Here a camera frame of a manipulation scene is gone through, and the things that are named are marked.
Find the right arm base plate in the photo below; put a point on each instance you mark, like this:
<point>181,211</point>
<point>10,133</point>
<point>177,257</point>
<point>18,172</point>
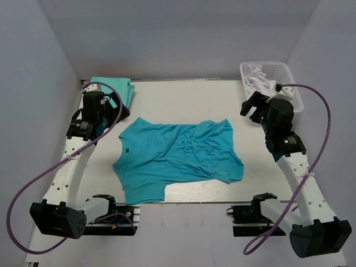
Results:
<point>245,223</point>

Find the white plastic laundry basket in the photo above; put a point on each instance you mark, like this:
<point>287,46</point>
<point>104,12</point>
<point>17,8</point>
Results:
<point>277,71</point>

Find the blue t-shirt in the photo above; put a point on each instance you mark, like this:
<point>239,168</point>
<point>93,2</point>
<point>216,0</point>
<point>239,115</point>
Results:
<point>156,155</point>

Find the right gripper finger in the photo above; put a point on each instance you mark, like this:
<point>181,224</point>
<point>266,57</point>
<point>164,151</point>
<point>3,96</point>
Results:
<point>257,97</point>
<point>245,108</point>

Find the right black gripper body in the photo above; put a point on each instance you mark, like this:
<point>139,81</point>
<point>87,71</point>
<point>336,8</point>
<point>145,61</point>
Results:
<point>260,115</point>

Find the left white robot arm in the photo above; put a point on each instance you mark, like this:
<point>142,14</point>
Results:
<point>58,213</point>

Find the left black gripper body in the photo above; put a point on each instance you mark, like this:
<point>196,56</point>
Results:
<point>110,115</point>

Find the crumpled white t-shirt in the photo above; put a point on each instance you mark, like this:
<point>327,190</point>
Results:
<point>256,81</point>

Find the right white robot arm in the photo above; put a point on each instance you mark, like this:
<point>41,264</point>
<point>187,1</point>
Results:
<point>312,226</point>

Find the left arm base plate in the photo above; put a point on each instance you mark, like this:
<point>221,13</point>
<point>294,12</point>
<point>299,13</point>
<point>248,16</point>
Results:
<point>124,224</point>

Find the folded mint green t-shirt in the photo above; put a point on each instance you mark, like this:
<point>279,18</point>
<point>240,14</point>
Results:
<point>122,86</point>

